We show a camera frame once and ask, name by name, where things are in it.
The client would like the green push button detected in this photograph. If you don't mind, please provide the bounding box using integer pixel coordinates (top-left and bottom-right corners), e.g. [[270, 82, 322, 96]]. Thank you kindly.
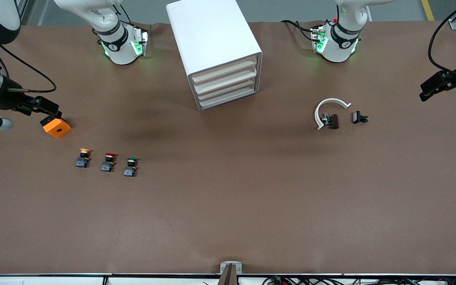
[[123, 157, 138, 177]]

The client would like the yellow push button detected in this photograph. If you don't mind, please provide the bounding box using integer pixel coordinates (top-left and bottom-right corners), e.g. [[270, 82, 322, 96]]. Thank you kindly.
[[76, 148, 92, 168]]

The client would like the red push button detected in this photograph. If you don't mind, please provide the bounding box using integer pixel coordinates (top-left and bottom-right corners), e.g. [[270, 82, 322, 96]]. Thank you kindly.
[[101, 152, 118, 173]]

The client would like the orange box with black base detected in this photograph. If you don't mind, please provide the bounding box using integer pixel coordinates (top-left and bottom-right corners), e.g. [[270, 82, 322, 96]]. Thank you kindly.
[[40, 112, 72, 139]]

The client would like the small black component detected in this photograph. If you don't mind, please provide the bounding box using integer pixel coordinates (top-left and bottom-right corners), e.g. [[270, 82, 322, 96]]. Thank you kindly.
[[351, 111, 370, 125]]

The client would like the small brown component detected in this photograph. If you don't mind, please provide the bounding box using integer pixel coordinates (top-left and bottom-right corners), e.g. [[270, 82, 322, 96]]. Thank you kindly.
[[321, 113, 340, 130]]

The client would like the white curved plastic clip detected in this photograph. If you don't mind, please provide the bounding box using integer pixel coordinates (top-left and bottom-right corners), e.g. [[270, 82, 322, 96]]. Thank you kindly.
[[314, 98, 352, 131]]

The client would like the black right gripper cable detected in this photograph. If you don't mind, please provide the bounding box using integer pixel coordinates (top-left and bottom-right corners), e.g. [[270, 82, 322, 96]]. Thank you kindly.
[[0, 43, 57, 93]]

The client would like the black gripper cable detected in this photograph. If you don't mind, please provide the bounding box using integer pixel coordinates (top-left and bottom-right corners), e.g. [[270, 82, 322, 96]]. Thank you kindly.
[[0, 43, 57, 93], [427, 0, 456, 76]]

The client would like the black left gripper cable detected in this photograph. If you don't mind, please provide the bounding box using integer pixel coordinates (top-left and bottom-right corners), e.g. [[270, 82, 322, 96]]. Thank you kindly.
[[427, 0, 456, 76]]

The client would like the black base cable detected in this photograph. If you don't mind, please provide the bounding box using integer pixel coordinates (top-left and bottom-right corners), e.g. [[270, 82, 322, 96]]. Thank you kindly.
[[281, 19, 317, 43]]

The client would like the white table edge rail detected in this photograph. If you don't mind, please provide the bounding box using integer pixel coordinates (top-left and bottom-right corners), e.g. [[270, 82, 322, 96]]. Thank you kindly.
[[0, 273, 456, 285]]

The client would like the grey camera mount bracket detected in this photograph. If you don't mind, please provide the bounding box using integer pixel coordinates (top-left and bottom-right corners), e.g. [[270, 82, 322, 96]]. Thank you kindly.
[[218, 261, 243, 285]]

